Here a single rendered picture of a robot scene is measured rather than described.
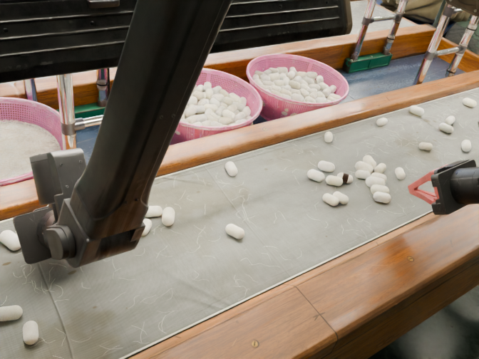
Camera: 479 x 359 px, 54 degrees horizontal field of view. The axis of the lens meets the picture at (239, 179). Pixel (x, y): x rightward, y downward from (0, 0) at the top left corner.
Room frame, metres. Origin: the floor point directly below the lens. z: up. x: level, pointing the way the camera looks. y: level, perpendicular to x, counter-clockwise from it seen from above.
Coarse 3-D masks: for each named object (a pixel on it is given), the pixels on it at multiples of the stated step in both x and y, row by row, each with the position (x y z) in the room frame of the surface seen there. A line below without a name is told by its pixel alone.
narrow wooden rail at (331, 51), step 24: (264, 48) 1.27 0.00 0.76; (288, 48) 1.30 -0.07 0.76; (312, 48) 1.34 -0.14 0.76; (336, 48) 1.41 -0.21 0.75; (408, 48) 1.65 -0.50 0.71; (240, 72) 1.17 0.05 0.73; (0, 96) 0.78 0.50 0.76; (24, 96) 0.81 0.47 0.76; (48, 96) 0.84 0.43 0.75; (96, 96) 0.91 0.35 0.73
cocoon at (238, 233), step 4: (228, 224) 0.56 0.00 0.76; (232, 224) 0.56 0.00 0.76; (228, 228) 0.55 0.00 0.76; (232, 228) 0.55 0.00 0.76; (236, 228) 0.55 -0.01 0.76; (240, 228) 0.55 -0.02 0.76; (228, 232) 0.55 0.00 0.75; (232, 232) 0.54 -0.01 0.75; (236, 232) 0.54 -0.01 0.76; (240, 232) 0.54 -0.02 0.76; (236, 236) 0.54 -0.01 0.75; (240, 236) 0.54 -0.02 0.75
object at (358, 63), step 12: (372, 0) 1.43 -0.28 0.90; (372, 12) 1.44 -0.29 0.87; (396, 12) 1.54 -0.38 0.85; (396, 24) 1.53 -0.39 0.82; (360, 36) 1.43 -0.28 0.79; (360, 48) 1.44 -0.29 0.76; (384, 48) 1.53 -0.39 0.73; (348, 60) 1.43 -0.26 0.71; (360, 60) 1.45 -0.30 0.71; (372, 60) 1.48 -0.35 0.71; (384, 60) 1.53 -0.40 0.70; (348, 72) 1.42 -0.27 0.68
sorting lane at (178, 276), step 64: (384, 128) 1.00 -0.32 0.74; (192, 192) 0.64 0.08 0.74; (256, 192) 0.67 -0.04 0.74; (320, 192) 0.71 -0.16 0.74; (0, 256) 0.42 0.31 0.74; (128, 256) 0.46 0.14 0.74; (192, 256) 0.49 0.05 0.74; (256, 256) 0.51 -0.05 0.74; (320, 256) 0.54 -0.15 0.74; (64, 320) 0.34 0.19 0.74; (128, 320) 0.36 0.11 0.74; (192, 320) 0.38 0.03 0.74
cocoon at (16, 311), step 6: (6, 306) 0.33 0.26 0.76; (12, 306) 0.33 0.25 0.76; (18, 306) 0.34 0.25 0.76; (0, 312) 0.32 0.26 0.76; (6, 312) 0.33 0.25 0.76; (12, 312) 0.33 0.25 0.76; (18, 312) 0.33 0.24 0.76; (0, 318) 0.32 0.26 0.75; (6, 318) 0.32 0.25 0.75; (12, 318) 0.32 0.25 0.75; (18, 318) 0.33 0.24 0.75
